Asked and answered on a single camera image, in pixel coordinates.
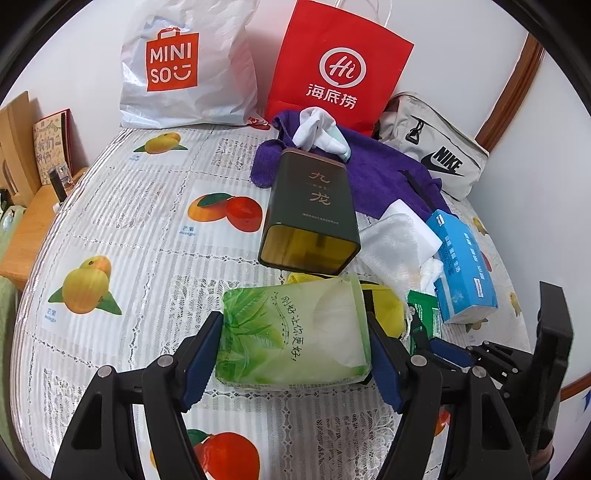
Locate blue tissue pack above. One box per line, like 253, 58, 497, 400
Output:
425, 209, 500, 324

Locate white sponge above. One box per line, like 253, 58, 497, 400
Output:
379, 198, 444, 259

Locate white plastic shopping bag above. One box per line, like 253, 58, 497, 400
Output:
119, 0, 259, 129

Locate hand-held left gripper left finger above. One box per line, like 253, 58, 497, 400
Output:
51, 311, 225, 480

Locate green tissue pack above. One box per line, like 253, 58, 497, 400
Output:
215, 272, 374, 386

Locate illustrated book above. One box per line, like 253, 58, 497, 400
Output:
32, 108, 72, 185

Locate wooden side table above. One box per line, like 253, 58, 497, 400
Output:
0, 166, 88, 291

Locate white socks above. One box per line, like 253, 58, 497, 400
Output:
292, 107, 352, 162

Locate dark glass bottle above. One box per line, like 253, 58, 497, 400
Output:
48, 166, 75, 204

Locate grey waist bag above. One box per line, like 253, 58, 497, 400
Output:
373, 91, 490, 201

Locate red paper bag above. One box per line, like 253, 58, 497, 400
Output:
264, 0, 415, 137

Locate clear plastic bag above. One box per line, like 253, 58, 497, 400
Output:
358, 213, 439, 296

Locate yellow gloves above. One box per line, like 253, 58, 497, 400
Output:
286, 272, 407, 340

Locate purple towel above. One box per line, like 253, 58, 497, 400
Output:
250, 110, 451, 217

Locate crumpled white tissue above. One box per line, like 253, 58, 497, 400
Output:
418, 256, 446, 296

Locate dark green tin box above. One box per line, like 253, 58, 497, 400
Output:
257, 148, 362, 276

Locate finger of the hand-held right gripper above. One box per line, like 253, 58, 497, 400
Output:
411, 322, 432, 357
429, 338, 536, 385

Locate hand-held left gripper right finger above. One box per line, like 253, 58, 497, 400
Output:
365, 311, 532, 480

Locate small green packet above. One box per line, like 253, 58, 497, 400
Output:
405, 290, 441, 342

